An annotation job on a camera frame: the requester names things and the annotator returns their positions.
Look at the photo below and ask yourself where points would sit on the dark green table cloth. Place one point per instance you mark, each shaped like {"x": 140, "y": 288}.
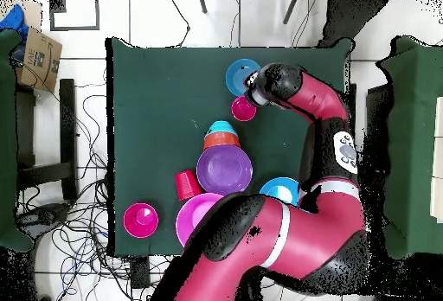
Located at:
{"x": 155, "y": 90}

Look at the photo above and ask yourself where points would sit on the deep blue bowl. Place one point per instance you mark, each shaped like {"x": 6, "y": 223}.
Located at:
{"x": 280, "y": 188}

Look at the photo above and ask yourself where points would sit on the red cup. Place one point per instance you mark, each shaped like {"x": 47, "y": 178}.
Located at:
{"x": 185, "y": 185}

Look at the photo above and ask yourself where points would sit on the large pink bowl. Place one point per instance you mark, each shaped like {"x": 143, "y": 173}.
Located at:
{"x": 190, "y": 218}

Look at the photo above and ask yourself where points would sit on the black tripod leg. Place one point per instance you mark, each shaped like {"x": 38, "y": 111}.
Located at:
{"x": 202, "y": 2}
{"x": 291, "y": 7}

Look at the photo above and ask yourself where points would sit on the green cloth covered table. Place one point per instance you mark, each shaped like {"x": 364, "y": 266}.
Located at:
{"x": 412, "y": 142}
{"x": 7, "y": 142}

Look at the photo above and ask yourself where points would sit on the ribbed pink-red cup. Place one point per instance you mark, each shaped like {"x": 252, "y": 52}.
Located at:
{"x": 242, "y": 110}

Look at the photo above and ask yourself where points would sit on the flat-bottomed blue bowl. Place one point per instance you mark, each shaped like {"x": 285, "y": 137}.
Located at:
{"x": 237, "y": 76}

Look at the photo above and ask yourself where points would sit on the wide purple bowl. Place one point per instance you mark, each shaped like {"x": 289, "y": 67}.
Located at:
{"x": 223, "y": 171}

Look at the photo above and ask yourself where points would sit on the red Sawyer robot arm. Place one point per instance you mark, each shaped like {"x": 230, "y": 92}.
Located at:
{"x": 294, "y": 238}

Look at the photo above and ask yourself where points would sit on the orange bowl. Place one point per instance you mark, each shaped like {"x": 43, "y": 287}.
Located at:
{"x": 221, "y": 140}

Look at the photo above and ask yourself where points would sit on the small crimson bowl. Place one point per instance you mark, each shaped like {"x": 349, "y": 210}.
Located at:
{"x": 140, "y": 221}

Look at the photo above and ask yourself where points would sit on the person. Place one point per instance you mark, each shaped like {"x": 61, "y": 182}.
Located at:
{"x": 353, "y": 14}

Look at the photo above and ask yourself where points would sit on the black wooden bench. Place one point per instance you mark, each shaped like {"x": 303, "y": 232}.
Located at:
{"x": 67, "y": 138}

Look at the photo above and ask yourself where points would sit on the blue bag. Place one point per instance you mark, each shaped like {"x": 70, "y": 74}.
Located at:
{"x": 14, "y": 20}

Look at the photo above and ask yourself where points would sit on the cardboard box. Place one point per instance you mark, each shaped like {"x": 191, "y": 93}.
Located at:
{"x": 38, "y": 60}

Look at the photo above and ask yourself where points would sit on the grey black equipment base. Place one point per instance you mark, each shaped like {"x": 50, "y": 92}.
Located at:
{"x": 46, "y": 215}

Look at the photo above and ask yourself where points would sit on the black square floor frame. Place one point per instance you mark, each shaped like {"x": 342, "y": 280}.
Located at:
{"x": 98, "y": 10}

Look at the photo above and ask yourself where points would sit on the white box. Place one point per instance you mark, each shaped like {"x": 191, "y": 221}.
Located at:
{"x": 437, "y": 159}

